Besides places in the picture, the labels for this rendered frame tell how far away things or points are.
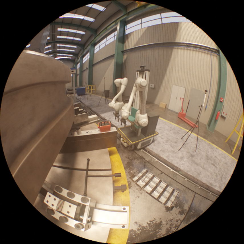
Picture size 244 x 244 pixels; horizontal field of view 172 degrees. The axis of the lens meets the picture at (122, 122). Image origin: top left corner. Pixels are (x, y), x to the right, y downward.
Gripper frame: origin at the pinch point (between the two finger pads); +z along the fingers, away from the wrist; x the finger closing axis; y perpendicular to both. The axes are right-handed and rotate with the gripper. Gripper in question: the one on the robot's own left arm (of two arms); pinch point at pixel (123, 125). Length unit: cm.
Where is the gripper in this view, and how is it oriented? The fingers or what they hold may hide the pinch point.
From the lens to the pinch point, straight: 155.6
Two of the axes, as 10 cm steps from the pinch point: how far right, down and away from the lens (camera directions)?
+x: 4.7, 4.3, -7.7
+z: -0.6, 8.9, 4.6
